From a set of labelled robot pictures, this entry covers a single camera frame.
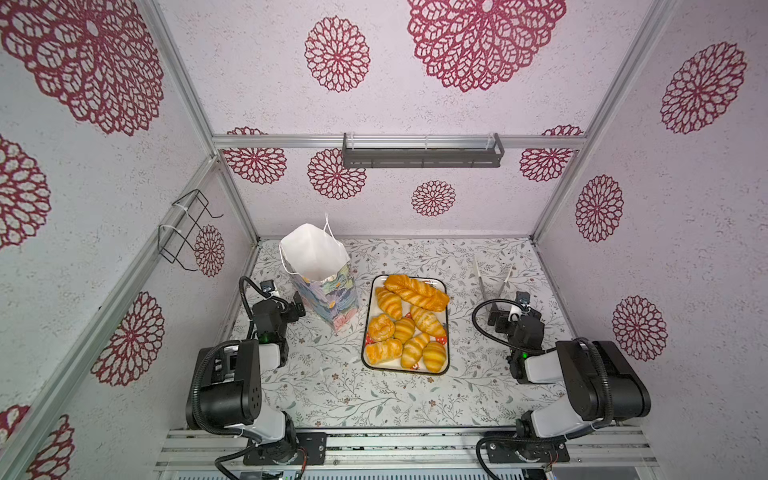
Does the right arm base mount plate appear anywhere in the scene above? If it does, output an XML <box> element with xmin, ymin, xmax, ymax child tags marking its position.
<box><xmin>483</xmin><ymin>432</ymin><xmax>571</xmax><ymax>464</ymax></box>

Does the small fake croissant centre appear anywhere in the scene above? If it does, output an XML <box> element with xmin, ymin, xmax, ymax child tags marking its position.
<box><xmin>393</xmin><ymin>318</ymin><xmax>415</xmax><ymax>344</ymax></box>

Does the black wall shelf rail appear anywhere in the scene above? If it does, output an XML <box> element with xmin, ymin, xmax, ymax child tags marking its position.
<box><xmin>341</xmin><ymin>134</ymin><xmax>505</xmax><ymax>169</ymax></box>

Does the flaky fake pastry bottom left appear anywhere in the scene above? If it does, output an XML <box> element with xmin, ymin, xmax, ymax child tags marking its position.
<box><xmin>364</xmin><ymin>338</ymin><xmax>403</xmax><ymax>365</ymax></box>

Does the black wire wall rack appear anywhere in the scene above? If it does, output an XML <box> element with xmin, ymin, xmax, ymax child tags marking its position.
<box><xmin>156</xmin><ymin>189</ymin><xmax>225</xmax><ymax>277</ymax></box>

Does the fake bun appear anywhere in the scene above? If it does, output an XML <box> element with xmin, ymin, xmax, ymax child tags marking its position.
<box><xmin>422</xmin><ymin>341</ymin><xmax>447</xmax><ymax>373</ymax></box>

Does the white strawberry tray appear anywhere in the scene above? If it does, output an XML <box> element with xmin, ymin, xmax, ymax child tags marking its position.
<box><xmin>361</xmin><ymin>275</ymin><xmax>451</xmax><ymax>376</ymax></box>

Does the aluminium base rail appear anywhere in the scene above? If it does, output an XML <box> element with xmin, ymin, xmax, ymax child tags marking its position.
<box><xmin>154</xmin><ymin>427</ymin><xmax>661</xmax><ymax>480</ymax></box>

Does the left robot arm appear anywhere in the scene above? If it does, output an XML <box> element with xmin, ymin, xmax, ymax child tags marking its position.
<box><xmin>185</xmin><ymin>294</ymin><xmax>306</xmax><ymax>465</ymax></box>

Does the floral paper gift bag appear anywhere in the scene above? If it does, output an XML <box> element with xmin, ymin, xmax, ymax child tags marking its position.
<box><xmin>278</xmin><ymin>223</ymin><xmax>359</xmax><ymax>333</ymax></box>

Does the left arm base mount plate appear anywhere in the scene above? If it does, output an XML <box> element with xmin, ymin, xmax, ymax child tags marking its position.
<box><xmin>243</xmin><ymin>432</ymin><xmax>328</xmax><ymax>467</ymax></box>

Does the round knotted fake bread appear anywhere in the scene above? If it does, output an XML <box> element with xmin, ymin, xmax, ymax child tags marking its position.
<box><xmin>367</xmin><ymin>314</ymin><xmax>395</xmax><ymax>342</ymax></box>

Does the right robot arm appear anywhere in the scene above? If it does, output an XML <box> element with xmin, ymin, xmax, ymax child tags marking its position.
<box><xmin>471</xmin><ymin>263</ymin><xmax>651</xmax><ymax>463</ymax></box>

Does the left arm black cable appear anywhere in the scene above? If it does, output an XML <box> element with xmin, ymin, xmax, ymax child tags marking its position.
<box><xmin>238</xmin><ymin>275</ymin><xmax>271</xmax><ymax>337</ymax></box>

